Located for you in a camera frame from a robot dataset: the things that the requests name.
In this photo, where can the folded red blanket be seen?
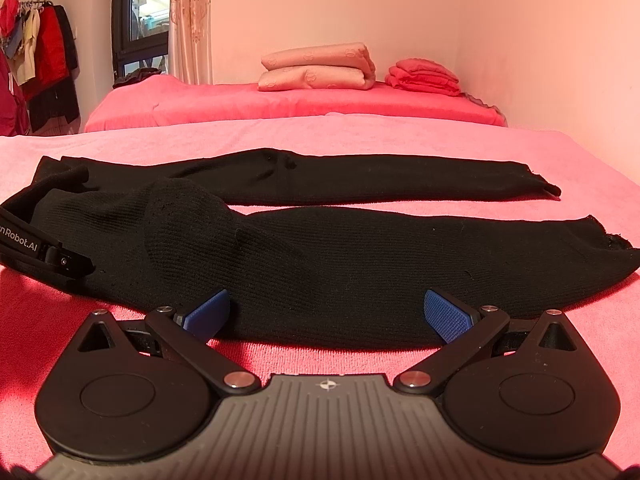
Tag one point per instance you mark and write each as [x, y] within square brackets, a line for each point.
[421, 75]

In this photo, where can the upper pink pillow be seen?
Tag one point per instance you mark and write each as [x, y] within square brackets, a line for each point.
[354, 55]

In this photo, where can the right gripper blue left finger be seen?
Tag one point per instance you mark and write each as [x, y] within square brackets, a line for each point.
[205, 321]

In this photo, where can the pink patterned curtain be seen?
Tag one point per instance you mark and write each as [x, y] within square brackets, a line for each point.
[190, 41]

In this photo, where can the pink pillow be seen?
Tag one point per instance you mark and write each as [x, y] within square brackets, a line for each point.
[354, 55]
[315, 77]

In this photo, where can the far pink bed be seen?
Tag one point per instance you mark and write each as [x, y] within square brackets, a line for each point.
[164, 100]

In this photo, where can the dark clothing on far bed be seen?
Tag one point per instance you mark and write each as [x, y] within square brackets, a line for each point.
[138, 75]

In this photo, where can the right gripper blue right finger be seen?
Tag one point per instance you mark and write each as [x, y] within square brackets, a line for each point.
[448, 317]

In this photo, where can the dark framed window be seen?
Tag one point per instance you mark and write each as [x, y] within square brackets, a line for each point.
[139, 35]

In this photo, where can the hanging clothes on rack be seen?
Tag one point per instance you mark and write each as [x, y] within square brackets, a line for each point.
[38, 63]

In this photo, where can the near pink bed blanket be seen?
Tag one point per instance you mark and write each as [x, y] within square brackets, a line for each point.
[37, 320]

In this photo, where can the black knit pants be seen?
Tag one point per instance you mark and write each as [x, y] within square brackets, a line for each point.
[304, 263]

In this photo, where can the lower pink pillow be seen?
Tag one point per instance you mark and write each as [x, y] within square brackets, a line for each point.
[315, 77]

